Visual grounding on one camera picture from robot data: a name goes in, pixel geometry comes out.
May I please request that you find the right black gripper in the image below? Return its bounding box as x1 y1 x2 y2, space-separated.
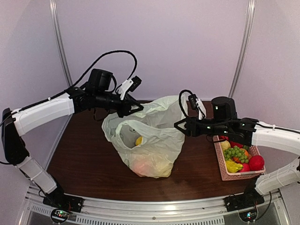
174 115 230 138

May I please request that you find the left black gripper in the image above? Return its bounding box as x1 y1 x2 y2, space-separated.
95 90 144 118

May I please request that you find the light green plastic bag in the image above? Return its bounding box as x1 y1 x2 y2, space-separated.
102 95 188 179

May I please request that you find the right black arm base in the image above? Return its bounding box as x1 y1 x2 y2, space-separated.
224 180 265 223

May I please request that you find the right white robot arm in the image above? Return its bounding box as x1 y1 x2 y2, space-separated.
174 94 300 207

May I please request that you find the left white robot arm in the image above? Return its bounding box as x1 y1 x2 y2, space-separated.
1 69 143 208

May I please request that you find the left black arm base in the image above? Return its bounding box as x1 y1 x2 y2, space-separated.
39 180 84 225

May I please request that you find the pale yellow fruit toy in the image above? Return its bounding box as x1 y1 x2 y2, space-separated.
220 140 231 151

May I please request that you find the peach fruit in bag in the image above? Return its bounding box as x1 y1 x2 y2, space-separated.
132 160 152 177

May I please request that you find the red plush fruit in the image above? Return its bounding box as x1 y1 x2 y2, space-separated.
248 155 265 171

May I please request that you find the green grapes toy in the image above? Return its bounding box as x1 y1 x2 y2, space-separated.
223 146 249 164

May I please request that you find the yellow banana toy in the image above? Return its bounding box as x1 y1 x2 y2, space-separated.
225 160 243 173

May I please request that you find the pink plastic basket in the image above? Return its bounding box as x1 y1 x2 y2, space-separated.
213 135 266 181

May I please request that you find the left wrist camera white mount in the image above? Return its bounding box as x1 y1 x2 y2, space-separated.
116 76 142 100

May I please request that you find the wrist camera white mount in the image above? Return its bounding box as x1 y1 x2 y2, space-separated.
116 76 142 100
188 94 206 120

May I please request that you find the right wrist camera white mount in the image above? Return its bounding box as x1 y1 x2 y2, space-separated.
188 94 206 120

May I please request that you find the right black cable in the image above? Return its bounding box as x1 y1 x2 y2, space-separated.
178 89 195 118

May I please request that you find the black cable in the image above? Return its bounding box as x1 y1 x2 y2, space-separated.
18 49 138 111
178 89 195 118

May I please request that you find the left black cable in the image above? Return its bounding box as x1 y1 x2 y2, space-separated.
18 49 138 111

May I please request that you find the curved aluminium rail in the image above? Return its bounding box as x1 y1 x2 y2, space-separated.
22 186 285 225

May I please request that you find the left aluminium frame post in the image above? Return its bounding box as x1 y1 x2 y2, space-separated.
49 0 79 105

